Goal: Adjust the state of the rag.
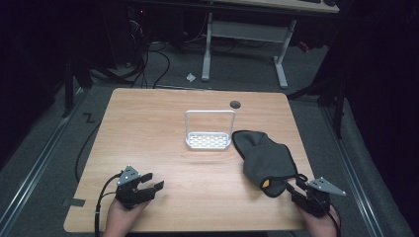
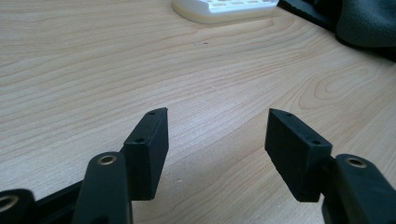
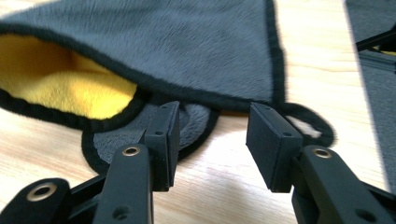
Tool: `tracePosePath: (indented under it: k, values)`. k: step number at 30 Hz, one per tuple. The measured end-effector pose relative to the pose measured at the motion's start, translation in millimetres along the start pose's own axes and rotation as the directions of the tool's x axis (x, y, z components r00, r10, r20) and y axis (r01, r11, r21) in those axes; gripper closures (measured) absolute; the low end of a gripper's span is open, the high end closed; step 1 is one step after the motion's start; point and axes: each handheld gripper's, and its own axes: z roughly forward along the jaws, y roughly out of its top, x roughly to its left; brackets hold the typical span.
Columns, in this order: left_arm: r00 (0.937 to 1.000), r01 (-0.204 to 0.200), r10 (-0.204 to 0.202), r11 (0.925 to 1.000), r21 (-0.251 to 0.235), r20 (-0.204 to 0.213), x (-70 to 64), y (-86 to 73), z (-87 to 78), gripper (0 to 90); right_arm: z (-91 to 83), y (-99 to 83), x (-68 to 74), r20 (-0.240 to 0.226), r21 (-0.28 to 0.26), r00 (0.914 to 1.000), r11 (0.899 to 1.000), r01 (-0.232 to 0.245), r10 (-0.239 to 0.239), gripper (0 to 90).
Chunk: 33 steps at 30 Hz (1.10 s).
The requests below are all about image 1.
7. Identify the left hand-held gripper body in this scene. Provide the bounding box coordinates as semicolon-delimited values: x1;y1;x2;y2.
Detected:
115;165;156;210

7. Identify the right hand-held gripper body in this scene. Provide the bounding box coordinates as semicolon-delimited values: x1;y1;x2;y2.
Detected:
291;177;347;218

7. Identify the dark grey cloth black trim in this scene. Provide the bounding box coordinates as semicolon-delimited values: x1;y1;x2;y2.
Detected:
231;129;299;198

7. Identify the person's left hand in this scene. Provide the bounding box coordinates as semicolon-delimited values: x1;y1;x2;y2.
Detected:
103;197;151;237

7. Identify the person's right hand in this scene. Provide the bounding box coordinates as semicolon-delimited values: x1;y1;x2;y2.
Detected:
297;205;342;237

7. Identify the grey tape strip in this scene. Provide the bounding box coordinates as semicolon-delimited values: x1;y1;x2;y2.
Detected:
62;197;87;208

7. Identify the black metal stand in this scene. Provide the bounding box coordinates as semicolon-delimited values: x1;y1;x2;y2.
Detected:
286;75;347;139
62;58;93;119

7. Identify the white-legged wooden desk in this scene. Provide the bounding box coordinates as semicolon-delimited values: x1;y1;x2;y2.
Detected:
131;0;340;90

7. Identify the metal floor rail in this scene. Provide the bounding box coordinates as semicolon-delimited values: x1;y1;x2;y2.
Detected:
320;107;384;237
0;95;83;231

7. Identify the black floor cable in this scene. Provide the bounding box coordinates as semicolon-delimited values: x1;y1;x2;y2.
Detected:
74;121;102;184

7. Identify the white metal rack with handle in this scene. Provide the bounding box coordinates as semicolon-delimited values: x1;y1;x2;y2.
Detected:
184;109;237;151

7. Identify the bundle of black cables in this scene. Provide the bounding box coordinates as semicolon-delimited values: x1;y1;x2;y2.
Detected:
125;39;172;89

